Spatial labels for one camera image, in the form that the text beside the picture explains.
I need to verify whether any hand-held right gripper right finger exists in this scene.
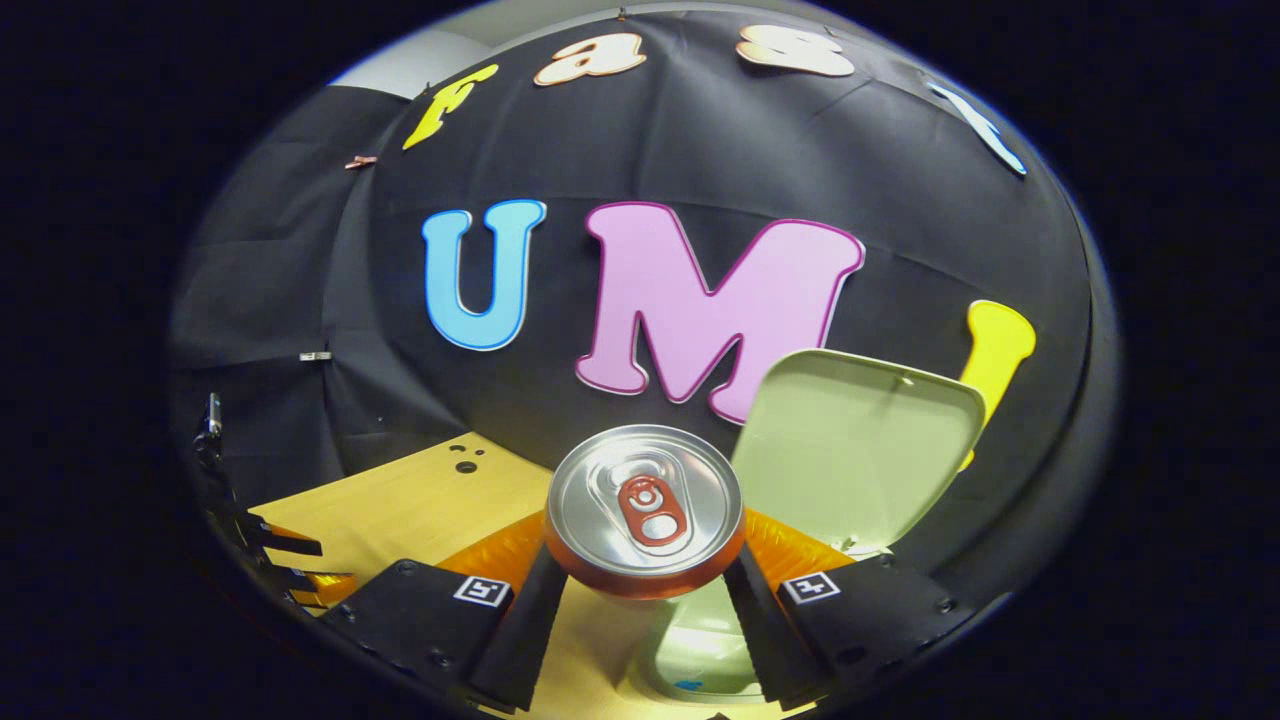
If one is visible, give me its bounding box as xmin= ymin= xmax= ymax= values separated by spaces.
xmin=722 ymin=508 xmax=986 ymax=711

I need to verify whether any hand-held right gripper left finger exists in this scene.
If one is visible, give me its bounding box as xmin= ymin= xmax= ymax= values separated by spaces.
xmin=320 ymin=510 xmax=571 ymax=713

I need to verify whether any orange pop can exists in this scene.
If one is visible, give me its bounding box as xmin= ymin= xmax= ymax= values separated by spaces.
xmin=545 ymin=424 xmax=746 ymax=601

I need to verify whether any white desktop garbage bin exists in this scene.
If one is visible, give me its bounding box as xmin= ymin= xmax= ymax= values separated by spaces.
xmin=630 ymin=348 xmax=988 ymax=706

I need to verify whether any wooden desktop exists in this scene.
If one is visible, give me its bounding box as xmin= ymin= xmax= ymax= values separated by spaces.
xmin=248 ymin=432 xmax=791 ymax=720

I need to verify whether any black backdrop cloth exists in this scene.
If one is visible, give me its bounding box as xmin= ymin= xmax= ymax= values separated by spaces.
xmin=170 ymin=10 xmax=1116 ymax=611

